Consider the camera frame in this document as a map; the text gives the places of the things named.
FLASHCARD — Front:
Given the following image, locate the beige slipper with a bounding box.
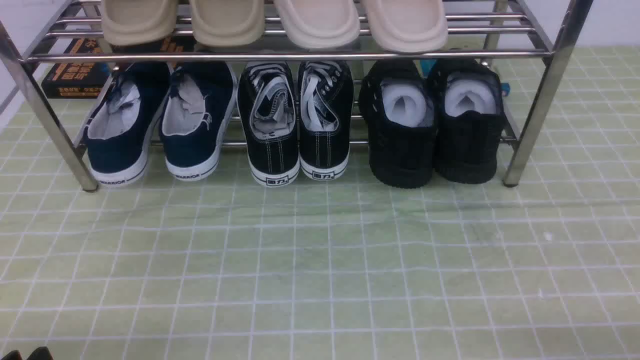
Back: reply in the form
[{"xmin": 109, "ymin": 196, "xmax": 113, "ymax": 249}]
[
  {"xmin": 189, "ymin": 0, "xmax": 266, "ymax": 47},
  {"xmin": 100, "ymin": 0, "xmax": 179, "ymax": 46}
]

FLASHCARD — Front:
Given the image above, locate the cream slipper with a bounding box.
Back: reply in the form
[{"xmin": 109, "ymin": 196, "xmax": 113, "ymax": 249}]
[
  {"xmin": 273, "ymin": 0, "xmax": 361, "ymax": 50},
  {"xmin": 361, "ymin": 0, "xmax": 448, "ymax": 54}
]

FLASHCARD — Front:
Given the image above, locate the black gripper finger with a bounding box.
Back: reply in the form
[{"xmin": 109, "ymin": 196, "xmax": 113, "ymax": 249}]
[{"xmin": 26, "ymin": 346, "xmax": 54, "ymax": 360}]

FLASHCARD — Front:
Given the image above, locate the black lace-up sneaker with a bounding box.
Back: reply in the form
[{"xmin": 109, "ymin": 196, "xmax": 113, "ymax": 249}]
[
  {"xmin": 237, "ymin": 61, "xmax": 301, "ymax": 188},
  {"xmin": 297, "ymin": 60, "xmax": 354, "ymax": 182}
]

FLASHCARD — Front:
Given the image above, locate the black knit shoe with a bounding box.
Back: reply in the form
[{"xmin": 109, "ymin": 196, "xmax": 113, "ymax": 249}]
[
  {"xmin": 426, "ymin": 58, "xmax": 508, "ymax": 185},
  {"xmin": 358, "ymin": 59, "xmax": 438, "ymax": 189}
]

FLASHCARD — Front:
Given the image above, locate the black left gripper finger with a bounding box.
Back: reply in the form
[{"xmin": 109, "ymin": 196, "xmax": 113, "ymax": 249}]
[{"xmin": 1, "ymin": 350, "xmax": 23, "ymax": 360}]

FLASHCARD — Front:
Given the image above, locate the right black lace-up sneaker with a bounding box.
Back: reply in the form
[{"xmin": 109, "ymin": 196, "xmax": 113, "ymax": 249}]
[{"xmin": 297, "ymin": 60, "xmax": 354, "ymax": 182}]

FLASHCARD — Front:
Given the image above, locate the black orange printed box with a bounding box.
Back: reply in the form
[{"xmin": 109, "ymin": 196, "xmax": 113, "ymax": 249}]
[{"xmin": 41, "ymin": 36, "xmax": 197, "ymax": 100}]

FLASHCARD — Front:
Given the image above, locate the left black lace-up sneaker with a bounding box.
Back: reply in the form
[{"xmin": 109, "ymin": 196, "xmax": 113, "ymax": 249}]
[{"xmin": 237, "ymin": 61, "xmax": 301, "ymax": 188}]

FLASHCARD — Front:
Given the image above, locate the far right cream slipper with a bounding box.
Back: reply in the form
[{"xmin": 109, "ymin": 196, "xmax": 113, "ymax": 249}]
[{"xmin": 361, "ymin": 0, "xmax": 448, "ymax": 54}]

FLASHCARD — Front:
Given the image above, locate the right black knit shoe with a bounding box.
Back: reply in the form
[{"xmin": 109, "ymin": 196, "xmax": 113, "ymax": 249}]
[{"xmin": 426, "ymin": 58, "xmax": 508, "ymax": 185}]

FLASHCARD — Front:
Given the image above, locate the steel shoe rack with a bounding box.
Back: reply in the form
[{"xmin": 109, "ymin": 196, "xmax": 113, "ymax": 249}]
[{"xmin": 1, "ymin": 0, "xmax": 593, "ymax": 193}]

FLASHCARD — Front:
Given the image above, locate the far left beige slipper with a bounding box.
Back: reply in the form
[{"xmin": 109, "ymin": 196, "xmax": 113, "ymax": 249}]
[{"xmin": 100, "ymin": 0, "xmax": 179, "ymax": 46}]

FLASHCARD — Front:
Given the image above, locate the green checkered floor mat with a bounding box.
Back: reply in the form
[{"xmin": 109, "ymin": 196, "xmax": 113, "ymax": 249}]
[{"xmin": 0, "ymin": 47, "xmax": 640, "ymax": 360}]

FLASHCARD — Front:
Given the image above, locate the navy canvas shoe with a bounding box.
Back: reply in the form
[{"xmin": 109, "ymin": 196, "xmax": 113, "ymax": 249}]
[
  {"xmin": 158, "ymin": 61, "xmax": 238, "ymax": 182},
  {"xmin": 83, "ymin": 62, "xmax": 172, "ymax": 187}
]

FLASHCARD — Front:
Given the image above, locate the left black knit shoe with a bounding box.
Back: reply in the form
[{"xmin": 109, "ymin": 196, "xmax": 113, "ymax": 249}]
[{"xmin": 358, "ymin": 59, "xmax": 438, "ymax": 189}]

